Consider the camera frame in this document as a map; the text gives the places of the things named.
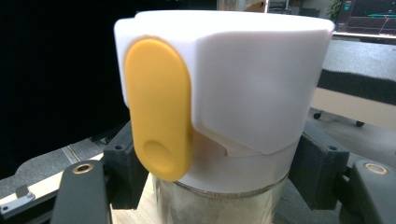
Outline computer monitor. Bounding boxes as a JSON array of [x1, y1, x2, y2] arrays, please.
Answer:
[[334, 0, 396, 37]]

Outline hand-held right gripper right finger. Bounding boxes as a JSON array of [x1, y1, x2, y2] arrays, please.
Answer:
[[289, 122, 350, 211]]

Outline grey table edge bracket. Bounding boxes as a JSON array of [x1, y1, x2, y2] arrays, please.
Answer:
[[0, 184, 37, 217]]

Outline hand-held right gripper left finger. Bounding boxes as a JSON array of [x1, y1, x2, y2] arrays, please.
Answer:
[[103, 120, 150, 210]]

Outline cream wheeled cart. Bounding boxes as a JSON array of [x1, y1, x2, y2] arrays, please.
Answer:
[[309, 31, 396, 133]]

